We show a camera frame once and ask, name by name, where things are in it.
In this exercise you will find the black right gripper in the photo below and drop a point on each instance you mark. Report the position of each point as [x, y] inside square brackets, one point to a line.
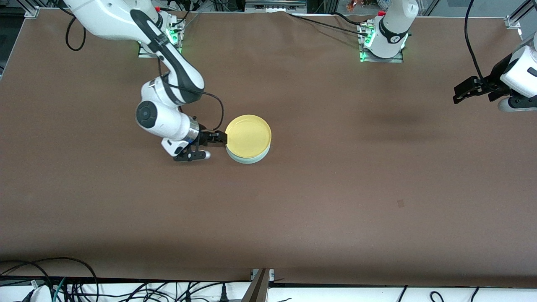
[206, 138]

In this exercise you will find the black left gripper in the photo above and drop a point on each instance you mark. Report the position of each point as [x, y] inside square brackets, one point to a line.
[494, 78]

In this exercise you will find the yellow plate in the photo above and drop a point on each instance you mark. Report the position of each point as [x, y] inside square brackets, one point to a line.
[248, 136]

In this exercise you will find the pale green plate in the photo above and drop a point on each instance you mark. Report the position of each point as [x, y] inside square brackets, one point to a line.
[251, 161]

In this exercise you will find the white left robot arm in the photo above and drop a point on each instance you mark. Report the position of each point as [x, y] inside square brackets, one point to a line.
[400, 12]

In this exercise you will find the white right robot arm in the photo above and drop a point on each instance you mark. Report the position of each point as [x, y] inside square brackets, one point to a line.
[100, 19]

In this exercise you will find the aluminium corner profile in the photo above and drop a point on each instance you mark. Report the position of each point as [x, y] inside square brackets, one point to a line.
[512, 22]

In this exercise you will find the brown table cover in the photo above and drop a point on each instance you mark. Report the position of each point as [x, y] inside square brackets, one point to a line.
[335, 197]

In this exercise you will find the orange red background item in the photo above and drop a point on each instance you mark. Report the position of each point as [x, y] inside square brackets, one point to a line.
[356, 4]

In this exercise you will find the black power plug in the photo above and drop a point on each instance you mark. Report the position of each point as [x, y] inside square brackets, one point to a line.
[224, 293]

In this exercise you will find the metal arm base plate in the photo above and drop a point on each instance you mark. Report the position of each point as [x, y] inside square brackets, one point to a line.
[144, 55]
[398, 60]

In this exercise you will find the aluminium frame strut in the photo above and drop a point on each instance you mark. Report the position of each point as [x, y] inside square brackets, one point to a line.
[260, 285]

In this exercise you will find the small aluminium corner bracket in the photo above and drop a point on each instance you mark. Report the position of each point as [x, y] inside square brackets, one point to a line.
[32, 12]

